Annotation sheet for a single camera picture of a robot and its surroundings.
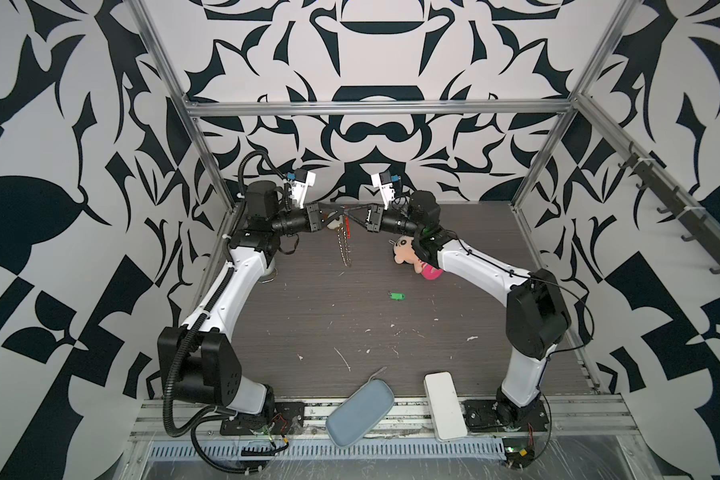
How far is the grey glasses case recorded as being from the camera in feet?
2.34

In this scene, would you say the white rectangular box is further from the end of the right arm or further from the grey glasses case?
the end of the right arm

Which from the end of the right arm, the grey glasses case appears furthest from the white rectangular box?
the end of the right arm
